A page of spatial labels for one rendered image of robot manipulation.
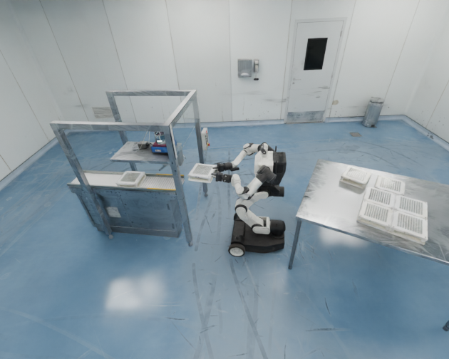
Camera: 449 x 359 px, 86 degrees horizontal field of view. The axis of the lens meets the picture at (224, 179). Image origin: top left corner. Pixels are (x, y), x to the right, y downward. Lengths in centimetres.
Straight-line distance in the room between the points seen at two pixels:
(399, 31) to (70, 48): 667
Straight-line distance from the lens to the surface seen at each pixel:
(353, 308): 296
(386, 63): 663
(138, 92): 329
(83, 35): 630
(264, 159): 232
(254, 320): 269
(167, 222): 313
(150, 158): 247
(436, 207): 298
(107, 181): 313
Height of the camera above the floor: 248
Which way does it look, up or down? 37 degrees down
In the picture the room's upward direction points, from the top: 3 degrees counter-clockwise
